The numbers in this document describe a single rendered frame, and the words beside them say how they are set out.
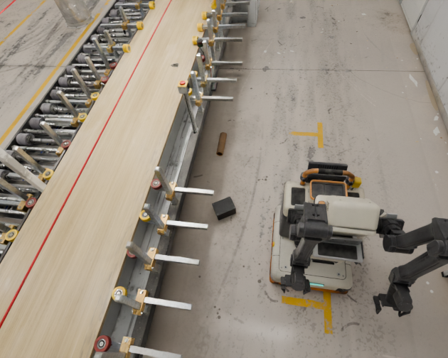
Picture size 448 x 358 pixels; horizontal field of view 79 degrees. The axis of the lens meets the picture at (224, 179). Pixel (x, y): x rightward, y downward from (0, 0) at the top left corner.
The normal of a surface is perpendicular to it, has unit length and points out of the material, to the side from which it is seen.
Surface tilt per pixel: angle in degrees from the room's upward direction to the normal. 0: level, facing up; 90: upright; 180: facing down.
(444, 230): 11
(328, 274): 0
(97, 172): 0
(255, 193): 0
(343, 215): 43
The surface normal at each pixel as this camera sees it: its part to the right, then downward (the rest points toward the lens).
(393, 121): -0.10, -0.54
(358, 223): -0.18, 0.17
